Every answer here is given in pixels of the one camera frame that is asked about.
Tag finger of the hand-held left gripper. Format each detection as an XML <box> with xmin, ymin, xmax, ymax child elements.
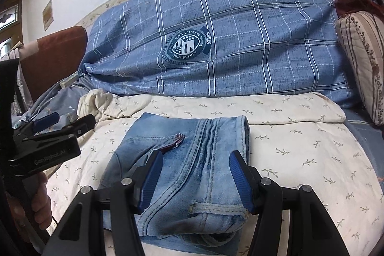
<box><xmin>36</xmin><ymin>114</ymin><xmax>96</xmax><ymax>141</ymax></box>
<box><xmin>18</xmin><ymin>112</ymin><xmax>60</xmax><ymax>135</ymax></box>

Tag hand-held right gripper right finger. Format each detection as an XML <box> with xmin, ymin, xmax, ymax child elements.
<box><xmin>228</xmin><ymin>150</ymin><xmax>350</xmax><ymax>256</ymax></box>

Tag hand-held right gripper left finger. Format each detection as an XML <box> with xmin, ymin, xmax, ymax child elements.
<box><xmin>43</xmin><ymin>150</ymin><xmax>164</xmax><ymax>256</ymax></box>

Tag light blue denim pants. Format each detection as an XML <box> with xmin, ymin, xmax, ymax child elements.
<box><xmin>100</xmin><ymin>113</ymin><xmax>251</xmax><ymax>246</ymax></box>

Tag person's left hand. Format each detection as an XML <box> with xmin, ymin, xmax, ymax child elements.
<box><xmin>6</xmin><ymin>173</ymin><xmax>53</xmax><ymax>244</ymax></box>

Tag grey-blue star-print bedding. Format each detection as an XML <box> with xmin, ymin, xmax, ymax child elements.
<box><xmin>12</xmin><ymin>70</ymin><xmax>99</xmax><ymax>137</ymax></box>

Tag hanging grey striped cloth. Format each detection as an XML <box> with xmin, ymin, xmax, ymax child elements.
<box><xmin>0</xmin><ymin>46</ymin><xmax>33</xmax><ymax>113</ymax></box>

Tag brown headboard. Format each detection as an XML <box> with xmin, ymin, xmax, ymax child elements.
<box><xmin>19</xmin><ymin>26</ymin><xmax>88</xmax><ymax>113</ymax></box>

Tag cream leaf-print bed cover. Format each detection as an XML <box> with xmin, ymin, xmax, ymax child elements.
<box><xmin>45</xmin><ymin>91</ymin><xmax>384</xmax><ymax>256</ymax></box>

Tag blue bed sheet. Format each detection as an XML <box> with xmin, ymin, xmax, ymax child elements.
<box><xmin>343</xmin><ymin>116</ymin><xmax>384</xmax><ymax>185</ymax></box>

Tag blue plaid pillow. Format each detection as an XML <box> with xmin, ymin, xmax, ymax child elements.
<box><xmin>78</xmin><ymin>0</ymin><xmax>360</xmax><ymax>109</ymax></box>

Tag beige striped floral pillow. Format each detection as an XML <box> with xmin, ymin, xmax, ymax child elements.
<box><xmin>336</xmin><ymin>12</ymin><xmax>384</xmax><ymax>126</ymax></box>

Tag wooden window frame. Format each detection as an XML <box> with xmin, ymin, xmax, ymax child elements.
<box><xmin>0</xmin><ymin>0</ymin><xmax>24</xmax><ymax>63</ymax></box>

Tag small wall paper card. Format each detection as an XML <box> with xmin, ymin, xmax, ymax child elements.
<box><xmin>42</xmin><ymin>1</ymin><xmax>54</xmax><ymax>31</ymax></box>

